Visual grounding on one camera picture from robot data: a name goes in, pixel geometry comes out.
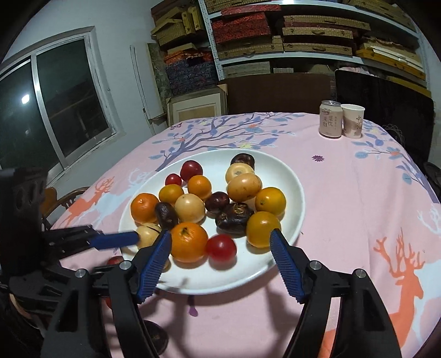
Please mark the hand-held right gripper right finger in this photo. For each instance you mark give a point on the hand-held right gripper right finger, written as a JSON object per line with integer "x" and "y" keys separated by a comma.
{"x": 286, "y": 265}

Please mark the white paper cup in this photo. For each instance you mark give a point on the white paper cup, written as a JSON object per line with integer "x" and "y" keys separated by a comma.
{"x": 353, "y": 122}

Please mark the stack of woven gift boxes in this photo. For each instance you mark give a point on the stack of woven gift boxes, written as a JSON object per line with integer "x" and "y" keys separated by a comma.
{"x": 310, "y": 34}

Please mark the yellow-orange citrus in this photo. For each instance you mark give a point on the yellow-orange citrus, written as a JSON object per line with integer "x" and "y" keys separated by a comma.
{"x": 263, "y": 229}

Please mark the sliding glass window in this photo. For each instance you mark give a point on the sliding glass window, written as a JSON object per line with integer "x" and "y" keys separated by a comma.
{"x": 69, "y": 103}

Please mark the smooth yellow passion fruit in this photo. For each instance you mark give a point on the smooth yellow passion fruit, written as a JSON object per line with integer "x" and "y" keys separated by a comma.
{"x": 189, "y": 208}

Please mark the small cherry tomato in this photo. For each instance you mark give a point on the small cherry tomato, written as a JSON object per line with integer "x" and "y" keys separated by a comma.
{"x": 173, "y": 179}

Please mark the red plum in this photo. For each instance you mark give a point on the red plum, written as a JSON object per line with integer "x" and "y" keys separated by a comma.
{"x": 115, "y": 260}
{"x": 191, "y": 170}

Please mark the pink drink can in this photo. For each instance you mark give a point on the pink drink can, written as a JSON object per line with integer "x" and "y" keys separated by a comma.
{"x": 330, "y": 118}

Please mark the large dark passion fruit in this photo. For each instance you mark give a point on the large dark passion fruit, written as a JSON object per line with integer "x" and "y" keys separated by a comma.
{"x": 235, "y": 218}

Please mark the pink deer print tablecloth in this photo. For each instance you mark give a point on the pink deer print tablecloth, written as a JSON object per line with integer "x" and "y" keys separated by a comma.
{"x": 344, "y": 206}

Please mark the cracked yellow passion fruit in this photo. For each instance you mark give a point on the cracked yellow passion fruit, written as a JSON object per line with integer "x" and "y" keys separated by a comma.
{"x": 150, "y": 235}

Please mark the black round object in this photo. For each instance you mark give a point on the black round object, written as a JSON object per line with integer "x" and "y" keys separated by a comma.
{"x": 433, "y": 175}

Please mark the framed picture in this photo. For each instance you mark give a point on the framed picture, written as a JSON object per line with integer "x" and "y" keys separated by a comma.
{"x": 193, "y": 106}

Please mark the red tomato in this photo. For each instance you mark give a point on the red tomato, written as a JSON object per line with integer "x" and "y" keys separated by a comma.
{"x": 221, "y": 248}
{"x": 106, "y": 302}

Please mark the white oval plate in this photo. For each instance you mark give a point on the white oval plate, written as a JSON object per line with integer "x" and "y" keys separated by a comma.
{"x": 282, "y": 179}

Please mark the black chair back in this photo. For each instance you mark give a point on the black chair back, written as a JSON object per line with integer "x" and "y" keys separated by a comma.
{"x": 382, "y": 103}

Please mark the large yellow passion fruit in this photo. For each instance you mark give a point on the large yellow passion fruit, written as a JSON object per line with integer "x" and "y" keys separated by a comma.
{"x": 244, "y": 187}

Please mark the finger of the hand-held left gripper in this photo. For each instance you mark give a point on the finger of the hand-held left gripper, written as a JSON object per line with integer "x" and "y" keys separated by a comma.
{"x": 113, "y": 239}
{"x": 100, "y": 270}

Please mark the large orange with stem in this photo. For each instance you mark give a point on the large orange with stem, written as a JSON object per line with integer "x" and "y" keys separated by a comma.
{"x": 188, "y": 242}

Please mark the wooden chair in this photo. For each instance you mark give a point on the wooden chair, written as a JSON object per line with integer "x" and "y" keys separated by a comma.
{"x": 74, "y": 198}

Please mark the pile of patterned boxes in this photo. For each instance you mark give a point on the pile of patterned boxes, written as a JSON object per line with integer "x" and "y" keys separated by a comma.
{"x": 186, "y": 72}

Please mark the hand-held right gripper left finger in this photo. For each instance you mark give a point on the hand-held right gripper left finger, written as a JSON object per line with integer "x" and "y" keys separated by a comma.
{"x": 153, "y": 265}

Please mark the small orange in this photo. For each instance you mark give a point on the small orange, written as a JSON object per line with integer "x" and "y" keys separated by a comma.
{"x": 199, "y": 187}
{"x": 171, "y": 193}

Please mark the small dark passion fruit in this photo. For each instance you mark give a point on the small dark passion fruit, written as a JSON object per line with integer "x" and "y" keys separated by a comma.
{"x": 166, "y": 215}

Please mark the white metal shelf rack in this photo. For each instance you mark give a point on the white metal shelf rack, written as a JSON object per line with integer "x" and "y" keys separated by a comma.
{"x": 212, "y": 41}

